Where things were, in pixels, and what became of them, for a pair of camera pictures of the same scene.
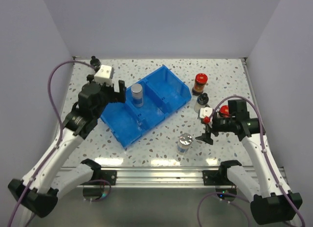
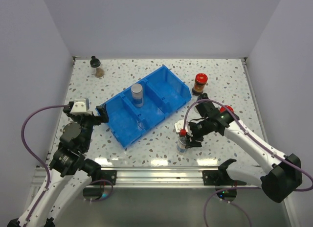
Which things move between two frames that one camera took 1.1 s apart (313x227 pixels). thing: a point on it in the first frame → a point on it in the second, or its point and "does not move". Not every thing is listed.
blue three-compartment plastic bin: (163, 92) does not move
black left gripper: (117, 96) → (103, 117)
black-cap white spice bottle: (202, 100) does not move
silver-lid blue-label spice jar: (137, 95) does not move
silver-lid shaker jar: (185, 141) does not move
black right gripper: (206, 136) → (191, 141)
